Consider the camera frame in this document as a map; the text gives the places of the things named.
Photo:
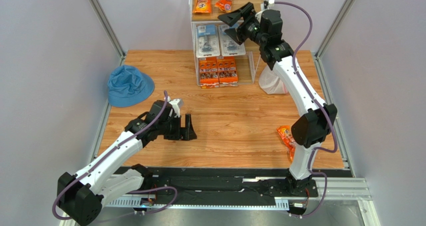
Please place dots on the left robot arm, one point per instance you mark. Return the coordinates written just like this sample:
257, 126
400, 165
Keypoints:
113, 162

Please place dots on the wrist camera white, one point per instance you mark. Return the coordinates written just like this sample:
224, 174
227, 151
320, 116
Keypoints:
268, 4
176, 104

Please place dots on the blue bucket hat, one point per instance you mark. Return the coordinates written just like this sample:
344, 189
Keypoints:
128, 86

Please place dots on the orange razor box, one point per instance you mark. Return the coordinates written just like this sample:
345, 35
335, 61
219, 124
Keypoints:
208, 72
227, 70

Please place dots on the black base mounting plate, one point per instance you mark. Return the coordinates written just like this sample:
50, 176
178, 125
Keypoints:
225, 186

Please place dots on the white mesh laundry bag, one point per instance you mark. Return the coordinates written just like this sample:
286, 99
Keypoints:
270, 82

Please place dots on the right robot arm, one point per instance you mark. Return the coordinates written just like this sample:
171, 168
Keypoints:
317, 118

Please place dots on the white Gillette razor pack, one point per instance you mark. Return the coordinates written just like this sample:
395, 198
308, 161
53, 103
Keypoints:
227, 46

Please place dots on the aluminium rail frame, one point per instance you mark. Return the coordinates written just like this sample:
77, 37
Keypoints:
343, 200

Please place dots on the blue card razor blister pack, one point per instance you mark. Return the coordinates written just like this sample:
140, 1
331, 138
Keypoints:
207, 41

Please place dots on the white wire shelf rack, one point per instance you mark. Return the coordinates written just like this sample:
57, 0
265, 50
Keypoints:
245, 63

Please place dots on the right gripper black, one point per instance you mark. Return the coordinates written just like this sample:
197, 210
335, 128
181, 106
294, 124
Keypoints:
245, 23

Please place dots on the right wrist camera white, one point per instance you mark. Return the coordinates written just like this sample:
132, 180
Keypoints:
268, 4

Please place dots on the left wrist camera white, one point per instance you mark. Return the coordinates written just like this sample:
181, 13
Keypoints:
176, 104

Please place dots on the orange razor bag on shelf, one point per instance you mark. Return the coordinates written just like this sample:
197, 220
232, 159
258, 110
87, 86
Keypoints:
202, 6

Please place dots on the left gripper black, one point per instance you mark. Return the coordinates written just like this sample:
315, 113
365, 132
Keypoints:
186, 133

